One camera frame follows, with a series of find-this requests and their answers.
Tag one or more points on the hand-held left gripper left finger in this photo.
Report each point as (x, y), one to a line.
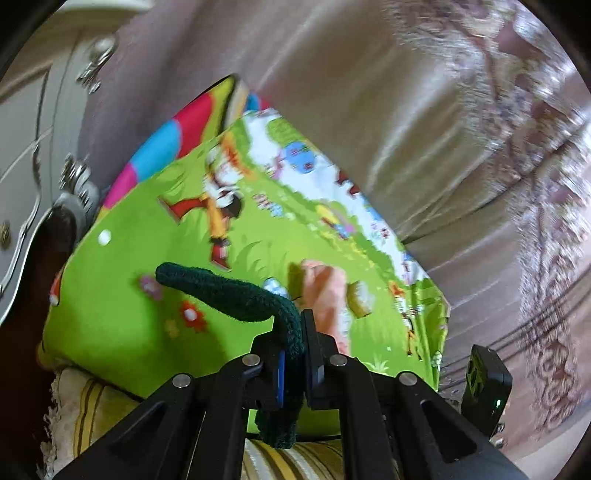
(280, 378)

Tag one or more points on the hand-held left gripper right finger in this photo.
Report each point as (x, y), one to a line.
(318, 374)

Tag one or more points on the dark green sock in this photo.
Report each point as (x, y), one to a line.
(221, 295)

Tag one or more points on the pink cloth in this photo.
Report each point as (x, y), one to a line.
(325, 295)

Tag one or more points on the yellow sponge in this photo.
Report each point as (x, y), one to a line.
(360, 300)

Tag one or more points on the green cartoon printed bed sheet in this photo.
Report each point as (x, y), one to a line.
(138, 332)

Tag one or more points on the striped velvet cushion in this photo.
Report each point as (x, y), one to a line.
(87, 406)

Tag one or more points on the white dresser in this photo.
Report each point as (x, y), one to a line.
(27, 138)

